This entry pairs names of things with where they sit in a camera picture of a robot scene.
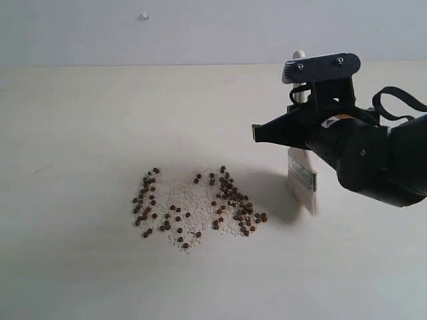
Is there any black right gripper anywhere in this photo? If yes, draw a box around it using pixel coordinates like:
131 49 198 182
252 77 357 149

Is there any white handled paint brush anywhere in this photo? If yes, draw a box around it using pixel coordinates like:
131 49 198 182
282 50 318 215

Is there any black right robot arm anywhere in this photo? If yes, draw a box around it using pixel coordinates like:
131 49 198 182
252 78 426 207

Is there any brown pellet pile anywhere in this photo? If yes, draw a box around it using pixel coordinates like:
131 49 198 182
132 165 268 249

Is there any white grain pile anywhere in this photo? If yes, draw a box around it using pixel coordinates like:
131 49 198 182
131 166 248 255

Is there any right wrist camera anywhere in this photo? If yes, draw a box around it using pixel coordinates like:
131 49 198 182
282 53 361 84

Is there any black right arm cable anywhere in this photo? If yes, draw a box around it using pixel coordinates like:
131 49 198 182
366 86 427 126

